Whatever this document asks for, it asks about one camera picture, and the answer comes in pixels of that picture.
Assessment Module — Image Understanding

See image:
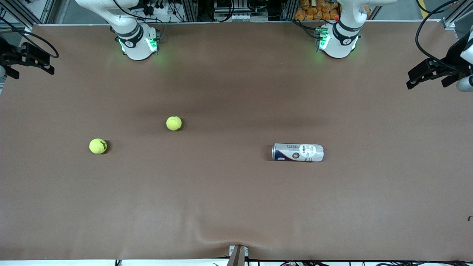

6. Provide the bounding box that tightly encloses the silver blue tennis ball can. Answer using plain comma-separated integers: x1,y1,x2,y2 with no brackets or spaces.
272,143,324,162

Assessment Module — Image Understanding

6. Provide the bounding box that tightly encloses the orange objects pile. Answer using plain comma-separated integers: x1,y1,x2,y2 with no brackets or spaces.
295,0,340,21

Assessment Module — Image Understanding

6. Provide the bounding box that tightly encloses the white power strip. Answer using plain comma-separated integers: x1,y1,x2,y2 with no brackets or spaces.
142,0,171,17
231,13,269,22

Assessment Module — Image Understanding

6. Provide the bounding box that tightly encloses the brown table mat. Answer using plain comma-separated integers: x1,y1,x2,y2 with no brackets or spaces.
0,20,473,261

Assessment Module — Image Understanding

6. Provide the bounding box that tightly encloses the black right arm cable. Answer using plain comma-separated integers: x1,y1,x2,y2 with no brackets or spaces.
0,17,59,59

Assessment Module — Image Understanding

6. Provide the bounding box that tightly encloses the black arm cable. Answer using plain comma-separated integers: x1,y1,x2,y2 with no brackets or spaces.
0,17,59,59
415,0,460,72

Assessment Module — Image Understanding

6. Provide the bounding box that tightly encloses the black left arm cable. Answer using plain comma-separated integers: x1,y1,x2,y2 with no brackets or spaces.
415,0,460,72

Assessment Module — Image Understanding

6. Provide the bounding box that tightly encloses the aluminium frame profile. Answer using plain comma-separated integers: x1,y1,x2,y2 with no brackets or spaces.
442,0,473,31
0,0,57,30

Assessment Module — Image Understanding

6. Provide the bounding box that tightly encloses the aluminium frame post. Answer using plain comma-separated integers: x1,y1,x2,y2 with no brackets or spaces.
181,0,198,22

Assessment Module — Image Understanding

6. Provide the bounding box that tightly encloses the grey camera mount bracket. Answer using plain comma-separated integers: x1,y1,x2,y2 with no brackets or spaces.
228,245,249,266

